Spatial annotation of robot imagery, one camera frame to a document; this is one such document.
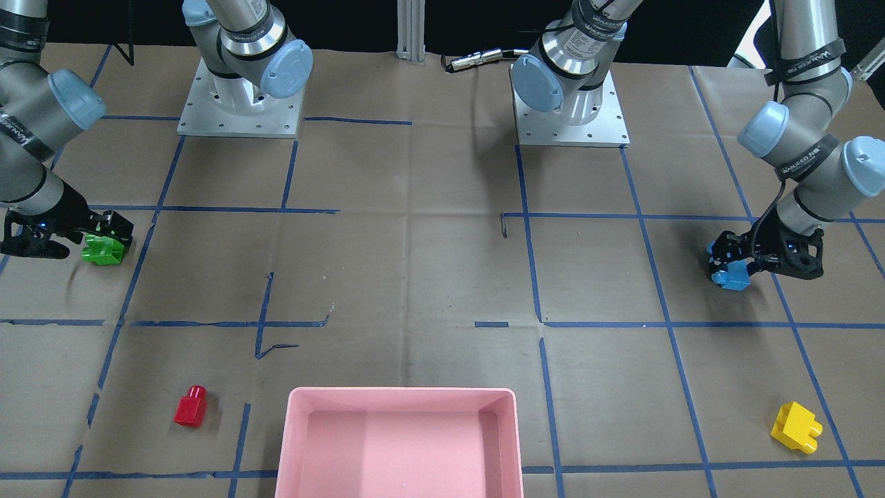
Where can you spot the green toy block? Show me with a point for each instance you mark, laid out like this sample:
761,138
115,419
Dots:
103,251

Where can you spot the blue toy block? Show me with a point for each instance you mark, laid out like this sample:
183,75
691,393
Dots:
727,266

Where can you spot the pink plastic box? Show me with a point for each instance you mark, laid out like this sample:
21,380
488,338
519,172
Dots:
400,442

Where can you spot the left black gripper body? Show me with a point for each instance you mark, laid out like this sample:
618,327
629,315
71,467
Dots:
772,241

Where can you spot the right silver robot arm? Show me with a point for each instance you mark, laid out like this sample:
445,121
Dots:
41,112

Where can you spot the red toy block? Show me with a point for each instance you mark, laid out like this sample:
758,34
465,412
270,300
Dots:
192,407

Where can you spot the aluminium frame post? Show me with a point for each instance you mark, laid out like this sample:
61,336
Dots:
410,21

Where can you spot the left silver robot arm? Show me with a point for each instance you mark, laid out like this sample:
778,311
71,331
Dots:
832,177

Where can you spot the yellow toy block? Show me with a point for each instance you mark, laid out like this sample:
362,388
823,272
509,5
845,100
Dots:
797,428

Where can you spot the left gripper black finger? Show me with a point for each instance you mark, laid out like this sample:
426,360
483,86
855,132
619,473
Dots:
745,242

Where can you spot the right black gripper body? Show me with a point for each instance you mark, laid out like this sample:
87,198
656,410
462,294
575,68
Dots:
71,216

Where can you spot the brown paper table mat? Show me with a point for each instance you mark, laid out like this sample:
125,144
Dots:
406,238

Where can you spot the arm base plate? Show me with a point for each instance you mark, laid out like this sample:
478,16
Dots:
235,108
590,119

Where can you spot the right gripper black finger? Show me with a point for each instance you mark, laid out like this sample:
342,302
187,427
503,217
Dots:
113,225

